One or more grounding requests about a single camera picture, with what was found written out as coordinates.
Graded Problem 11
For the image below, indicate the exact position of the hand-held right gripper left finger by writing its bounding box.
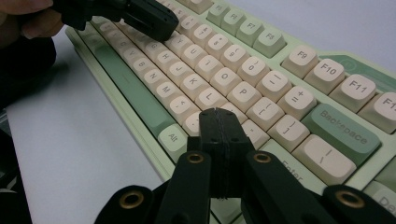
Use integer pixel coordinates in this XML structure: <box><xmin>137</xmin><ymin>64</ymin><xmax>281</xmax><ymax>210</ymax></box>
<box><xmin>187</xmin><ymin>107</ymin><xmax>226</xmax><ymax>199</ymax></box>

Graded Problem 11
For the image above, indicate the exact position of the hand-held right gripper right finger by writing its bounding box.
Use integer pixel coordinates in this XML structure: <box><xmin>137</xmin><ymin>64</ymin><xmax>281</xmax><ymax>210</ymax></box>
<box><xmin>221</xmin><ymin>109</ymin><xmax>255</xmax><ymax>199</ymax></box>

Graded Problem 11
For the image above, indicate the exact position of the green and cream keyboard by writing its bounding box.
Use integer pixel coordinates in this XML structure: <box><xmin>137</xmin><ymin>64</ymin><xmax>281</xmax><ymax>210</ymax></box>
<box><xmin>64</xmin><ymin>0</ymin><xmax>396</xmax><ymax>224</ymax></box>

